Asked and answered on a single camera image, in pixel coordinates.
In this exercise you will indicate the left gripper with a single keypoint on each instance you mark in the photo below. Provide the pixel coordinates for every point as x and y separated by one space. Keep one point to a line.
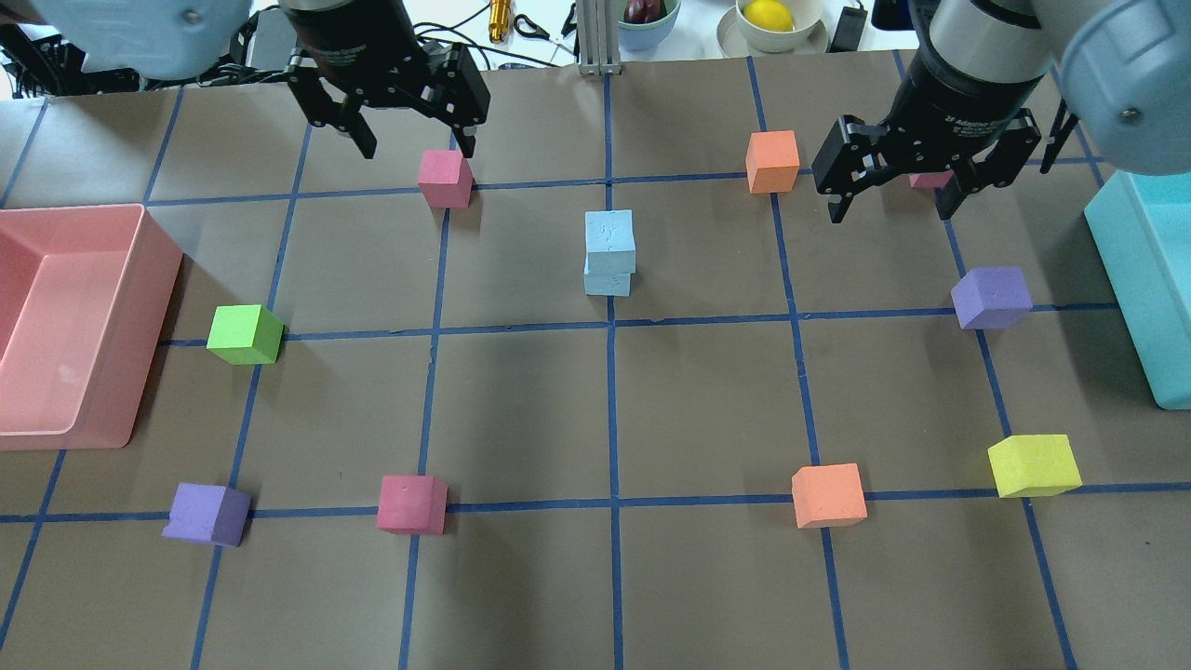
361 45

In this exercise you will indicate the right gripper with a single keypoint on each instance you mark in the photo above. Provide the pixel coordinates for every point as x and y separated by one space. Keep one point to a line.
949 100

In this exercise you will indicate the light blue block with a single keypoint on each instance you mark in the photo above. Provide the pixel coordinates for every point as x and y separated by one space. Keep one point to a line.
606 284
609 242

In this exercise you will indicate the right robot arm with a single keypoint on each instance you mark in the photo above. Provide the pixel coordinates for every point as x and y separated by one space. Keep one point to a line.
1121 68

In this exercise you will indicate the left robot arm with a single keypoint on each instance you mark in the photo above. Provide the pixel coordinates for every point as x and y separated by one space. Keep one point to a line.
178 40

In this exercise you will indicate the pink block far right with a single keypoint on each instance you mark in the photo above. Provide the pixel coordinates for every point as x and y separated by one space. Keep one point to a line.
930 180

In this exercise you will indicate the pink block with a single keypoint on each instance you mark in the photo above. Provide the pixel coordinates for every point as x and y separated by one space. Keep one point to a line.
412 505
930 180
446 179

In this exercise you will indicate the pink block far left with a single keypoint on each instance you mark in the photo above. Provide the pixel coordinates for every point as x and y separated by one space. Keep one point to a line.
446 179

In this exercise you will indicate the purple block right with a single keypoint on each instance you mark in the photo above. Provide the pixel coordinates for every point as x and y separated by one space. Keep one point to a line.
991 298

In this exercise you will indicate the purple block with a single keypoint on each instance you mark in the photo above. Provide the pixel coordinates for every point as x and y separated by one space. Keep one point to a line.
207 514
991 298

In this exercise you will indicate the orange block far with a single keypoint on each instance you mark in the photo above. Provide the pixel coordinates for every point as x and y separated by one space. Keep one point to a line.
772 162

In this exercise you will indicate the orange block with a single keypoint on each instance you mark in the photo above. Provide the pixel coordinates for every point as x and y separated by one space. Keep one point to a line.
772 162
828 496

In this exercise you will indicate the gold cylinder tool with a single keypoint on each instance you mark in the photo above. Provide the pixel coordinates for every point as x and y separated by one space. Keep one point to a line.
499 21

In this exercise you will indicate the scissors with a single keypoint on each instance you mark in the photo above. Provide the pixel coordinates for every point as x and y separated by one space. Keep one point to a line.
527 28

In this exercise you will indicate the small black power brick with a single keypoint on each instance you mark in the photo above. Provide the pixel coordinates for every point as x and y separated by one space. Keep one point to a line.
849 29

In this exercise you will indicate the cyan tray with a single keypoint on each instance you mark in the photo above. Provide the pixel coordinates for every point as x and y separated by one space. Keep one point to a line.
1141 226

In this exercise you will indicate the beige bowl with lemon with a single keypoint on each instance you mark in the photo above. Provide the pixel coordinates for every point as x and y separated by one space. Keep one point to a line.
772 27

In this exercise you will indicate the green bowl with fruit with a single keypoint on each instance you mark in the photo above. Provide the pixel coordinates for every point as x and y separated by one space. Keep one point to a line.
643 25

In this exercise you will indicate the green block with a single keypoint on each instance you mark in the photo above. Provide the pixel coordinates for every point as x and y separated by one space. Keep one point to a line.
247 334

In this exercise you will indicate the yellow block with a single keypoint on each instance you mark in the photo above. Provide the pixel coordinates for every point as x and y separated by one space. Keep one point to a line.
1034 466

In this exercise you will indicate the orange block near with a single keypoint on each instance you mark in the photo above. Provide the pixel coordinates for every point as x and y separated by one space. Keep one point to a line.
828 496

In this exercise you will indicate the pink tray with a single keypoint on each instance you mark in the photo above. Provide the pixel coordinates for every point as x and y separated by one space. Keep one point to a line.
84 294

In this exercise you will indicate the pink block near left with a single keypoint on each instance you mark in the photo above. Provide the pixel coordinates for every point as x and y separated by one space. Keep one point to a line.
412 505

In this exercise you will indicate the purple block left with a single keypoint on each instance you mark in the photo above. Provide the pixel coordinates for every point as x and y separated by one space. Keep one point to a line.
207 514

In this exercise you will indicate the aluminium frame post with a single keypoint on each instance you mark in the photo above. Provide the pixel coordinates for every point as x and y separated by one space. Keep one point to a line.
598 36

